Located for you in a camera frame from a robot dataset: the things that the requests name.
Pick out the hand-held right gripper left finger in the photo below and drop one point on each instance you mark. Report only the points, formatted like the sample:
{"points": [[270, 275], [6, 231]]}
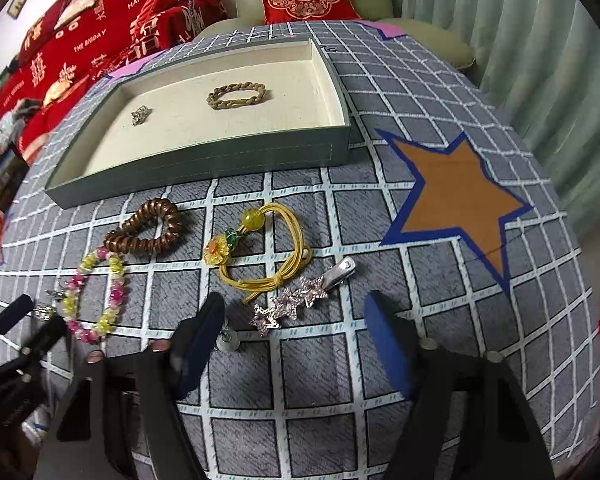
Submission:
{"points": [[200, 345]]}

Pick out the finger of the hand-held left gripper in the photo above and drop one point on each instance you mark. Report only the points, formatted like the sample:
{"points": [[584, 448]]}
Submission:
{"points": [[50, 335], [17, 310]]}

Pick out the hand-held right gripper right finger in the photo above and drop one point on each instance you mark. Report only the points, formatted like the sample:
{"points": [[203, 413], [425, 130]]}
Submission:
{"points": [[387, 345]]}

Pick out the star rhinestone hair clip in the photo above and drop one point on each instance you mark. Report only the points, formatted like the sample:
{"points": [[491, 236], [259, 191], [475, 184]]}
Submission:
{"points": [[300, 295]]}

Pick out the grey-green jewelry tray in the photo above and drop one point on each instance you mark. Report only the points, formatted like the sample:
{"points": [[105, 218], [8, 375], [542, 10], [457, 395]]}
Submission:
{"points": [[205, 170]]}

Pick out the white stud earring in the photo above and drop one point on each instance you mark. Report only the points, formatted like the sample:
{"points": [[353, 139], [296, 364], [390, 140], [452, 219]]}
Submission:
{"points": [[226, 344]]}

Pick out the grey checkered tablecloth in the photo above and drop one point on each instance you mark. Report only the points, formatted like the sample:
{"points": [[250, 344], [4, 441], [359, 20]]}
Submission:
{"points": [[305, 370]]}

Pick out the dark printed box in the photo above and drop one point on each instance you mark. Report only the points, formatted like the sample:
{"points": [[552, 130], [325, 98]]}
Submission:
{"points": [[2, 175]]}

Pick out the brown star sticker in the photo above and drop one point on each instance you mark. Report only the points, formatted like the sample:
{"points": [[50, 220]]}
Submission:
{"points": [[455, 200]]}

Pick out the grey clothing pile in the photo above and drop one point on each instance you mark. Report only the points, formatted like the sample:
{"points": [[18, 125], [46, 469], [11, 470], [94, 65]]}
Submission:
{"points": [[2, 130]]}

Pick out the gold hair clip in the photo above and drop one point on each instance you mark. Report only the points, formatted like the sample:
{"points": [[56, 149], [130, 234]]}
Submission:
{"points": [[215, 96]]}

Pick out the pink star sticker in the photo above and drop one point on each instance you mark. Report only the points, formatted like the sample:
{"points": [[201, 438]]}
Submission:
{"points": [[122, 70], [387, 29]]}

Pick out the red pillow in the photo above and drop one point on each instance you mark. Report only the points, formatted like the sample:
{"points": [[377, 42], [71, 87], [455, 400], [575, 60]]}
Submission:
{"points": [[45, 22]]}

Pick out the pale green armchair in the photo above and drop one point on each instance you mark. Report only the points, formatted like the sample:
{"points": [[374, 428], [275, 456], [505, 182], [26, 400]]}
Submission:
{"points": [[430, 40]]}

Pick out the sofa with red cover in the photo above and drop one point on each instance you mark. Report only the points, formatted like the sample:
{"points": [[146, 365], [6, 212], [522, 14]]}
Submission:
{"points": [[130, 15]]}

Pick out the white green printed pillow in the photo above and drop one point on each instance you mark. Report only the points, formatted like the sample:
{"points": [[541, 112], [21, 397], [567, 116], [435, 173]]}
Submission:
{"points": [[87, 0]]}

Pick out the pale green curtain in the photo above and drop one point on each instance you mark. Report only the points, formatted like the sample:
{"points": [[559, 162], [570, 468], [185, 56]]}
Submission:
{"points": [[530, 60]]}

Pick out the framed wall picture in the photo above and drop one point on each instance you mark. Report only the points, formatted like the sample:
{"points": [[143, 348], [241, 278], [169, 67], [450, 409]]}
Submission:
{"points": [[18, 4]]}

